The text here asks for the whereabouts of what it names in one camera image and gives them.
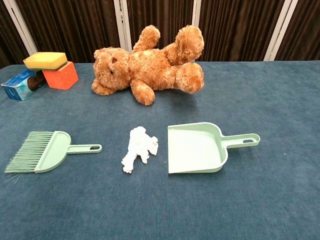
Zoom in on white paper scraps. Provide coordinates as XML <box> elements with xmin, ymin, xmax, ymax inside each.
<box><xmin>121</xmin><ymin>126</ymin><xmax>159</xmax><ymax>175</ymax></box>

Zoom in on green plastic dustpan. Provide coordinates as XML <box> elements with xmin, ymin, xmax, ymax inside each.
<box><xmin>167</xmin><ymin>121</ymin><xmax>262</xmax><ymax>175</ymax></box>

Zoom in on green hand broom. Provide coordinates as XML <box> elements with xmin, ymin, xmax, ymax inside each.
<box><xmin>4</xmin><ymin>130</ymin><xmax>103</xmax><ymax>175</ymax></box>

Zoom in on brown teddy bear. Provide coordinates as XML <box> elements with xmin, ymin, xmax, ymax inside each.
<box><xmin>90</xmin><ymin>24</ymin><xmax>206</xmax><ymax>107</ymax></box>

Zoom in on teal felt table cloth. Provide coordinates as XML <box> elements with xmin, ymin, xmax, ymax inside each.
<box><xmin>0</xmin><ymin>60</ymin><xmax>320</xmax><ymax>240</ymax></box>

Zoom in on brown curtain screen panel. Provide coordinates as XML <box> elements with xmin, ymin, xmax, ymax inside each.
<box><xmin>271</xmin><ymin>0</ymin><xmax>320</xmax><ymax>62</ymax></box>
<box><xmin>9</xmin><ymin>0</ymin><xmax>127</xmax><ymax>64</ymax></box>
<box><xmin>195</xmin><ymin>0</ymin><xmax>286</xmax><ymax>62</ymax></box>
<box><xmin>119</xmin><ymin>0</ymin><xmax>201</xmax><ymax>62</ymax></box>
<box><xmin>0</xmin><ymin>0</ymin><xmax>32</xmax><ymax>69</ymax></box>

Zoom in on orange cube block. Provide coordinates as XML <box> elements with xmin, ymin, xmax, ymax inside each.
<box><xmin>41</xmin><ymin>61</ymin><xmax>80</xmax><ymax>91</ymax></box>

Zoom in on yellow sponge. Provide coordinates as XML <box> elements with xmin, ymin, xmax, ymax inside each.
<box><xmin>22</xmin><ymin>51</ymin><xmax>68</xmax><ymax>71</ymax></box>

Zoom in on blue tissue pack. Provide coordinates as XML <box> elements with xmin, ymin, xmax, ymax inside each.
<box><xmin>0</xmin><ymin>69</ymin><xmax>48</xmax><ymax>102</ymax></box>

